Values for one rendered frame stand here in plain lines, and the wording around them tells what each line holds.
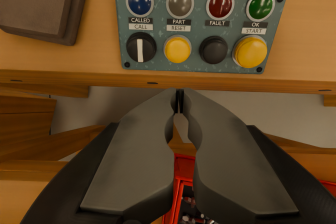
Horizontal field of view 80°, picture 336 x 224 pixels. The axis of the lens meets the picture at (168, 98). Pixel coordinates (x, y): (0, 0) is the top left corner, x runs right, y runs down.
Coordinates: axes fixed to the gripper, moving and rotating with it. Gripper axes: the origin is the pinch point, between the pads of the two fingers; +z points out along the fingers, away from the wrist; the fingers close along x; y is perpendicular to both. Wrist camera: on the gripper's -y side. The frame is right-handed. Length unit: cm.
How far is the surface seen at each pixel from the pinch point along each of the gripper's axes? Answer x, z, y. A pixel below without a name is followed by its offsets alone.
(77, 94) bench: -45, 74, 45
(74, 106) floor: -53, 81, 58
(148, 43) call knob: -2.6, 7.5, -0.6
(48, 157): -35, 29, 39
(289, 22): 12.8, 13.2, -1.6
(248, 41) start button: 6.6, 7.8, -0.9
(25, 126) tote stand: -65, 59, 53
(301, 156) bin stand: 20.5, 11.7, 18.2
